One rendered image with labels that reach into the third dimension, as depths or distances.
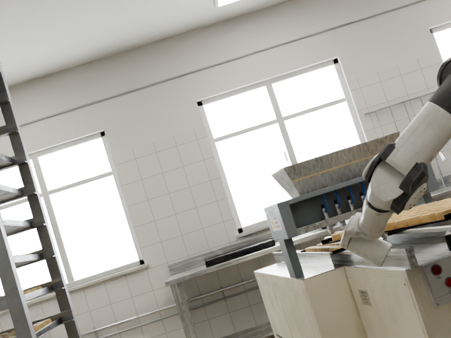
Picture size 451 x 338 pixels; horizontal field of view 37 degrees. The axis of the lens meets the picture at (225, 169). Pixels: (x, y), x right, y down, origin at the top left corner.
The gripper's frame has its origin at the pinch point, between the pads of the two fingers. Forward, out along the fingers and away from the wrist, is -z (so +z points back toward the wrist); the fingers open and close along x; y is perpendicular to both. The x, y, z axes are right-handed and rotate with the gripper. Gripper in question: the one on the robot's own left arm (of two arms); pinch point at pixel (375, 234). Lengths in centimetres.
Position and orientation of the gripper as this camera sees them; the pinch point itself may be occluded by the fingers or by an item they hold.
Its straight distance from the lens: 200.9
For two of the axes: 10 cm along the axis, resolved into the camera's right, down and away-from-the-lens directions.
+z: -3.4, 0.3, -9.4
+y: -8.9, 3.1, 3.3
